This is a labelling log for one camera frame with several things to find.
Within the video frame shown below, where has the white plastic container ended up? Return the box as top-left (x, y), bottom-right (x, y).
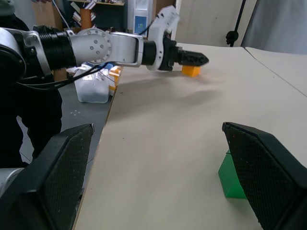
top-left (73, 62), bottom-right (113, 104)

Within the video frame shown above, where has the green cube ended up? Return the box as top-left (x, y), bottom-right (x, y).
top-left (217, 149), bottom-right (248, 200)

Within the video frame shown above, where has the orange and white box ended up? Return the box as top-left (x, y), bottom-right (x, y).
top-left (108, 67), bottom-right (122, 97)

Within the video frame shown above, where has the bookshelf with books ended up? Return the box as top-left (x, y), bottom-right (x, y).
top-left (67, 0), bottom-right (126, 34)

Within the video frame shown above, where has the orange cube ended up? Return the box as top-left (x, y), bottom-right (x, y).
top-left (181, 65), bottom-right (201, 78)

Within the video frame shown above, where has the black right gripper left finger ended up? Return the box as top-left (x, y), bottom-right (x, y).
top-left (0, 123), bottom-right (95, 230)

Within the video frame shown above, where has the black stand pole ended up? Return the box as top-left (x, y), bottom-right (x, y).
top-left (225, 0), bottom-right (248, 47)

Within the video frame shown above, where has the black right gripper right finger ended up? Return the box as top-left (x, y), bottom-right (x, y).
top-left (222, 122), bottom-right (307, 230)

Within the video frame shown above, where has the adjoining light wooden table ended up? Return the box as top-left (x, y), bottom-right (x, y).
top-left (244, 46), bottom-right (307, 98)

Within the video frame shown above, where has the silver robot body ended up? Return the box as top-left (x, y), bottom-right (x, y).
top-left (0, 167), bottom-right (25, 199)

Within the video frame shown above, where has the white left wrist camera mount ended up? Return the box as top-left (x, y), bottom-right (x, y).
top-left (145, 5), bottom-right (180, 71)

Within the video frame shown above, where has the white poster with blue square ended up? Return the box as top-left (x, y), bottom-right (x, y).
top-left (127, 0), bottom-right (159, 39)

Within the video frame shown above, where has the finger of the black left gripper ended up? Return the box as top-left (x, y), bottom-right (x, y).
top-left (181, 49), bottom-right (207, 58)
top-left (179, 55), bottom-right (210, 68)

